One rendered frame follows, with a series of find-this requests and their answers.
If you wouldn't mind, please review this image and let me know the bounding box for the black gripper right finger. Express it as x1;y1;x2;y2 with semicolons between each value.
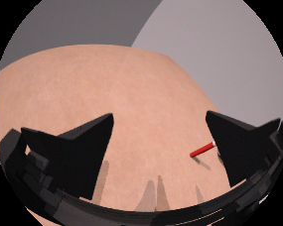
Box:
205;110;281;187

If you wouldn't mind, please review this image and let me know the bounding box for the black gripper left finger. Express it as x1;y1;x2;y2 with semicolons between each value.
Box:
21;113;114;200

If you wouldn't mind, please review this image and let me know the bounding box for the red peg with white band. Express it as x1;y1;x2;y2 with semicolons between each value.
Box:
190;141;216;158

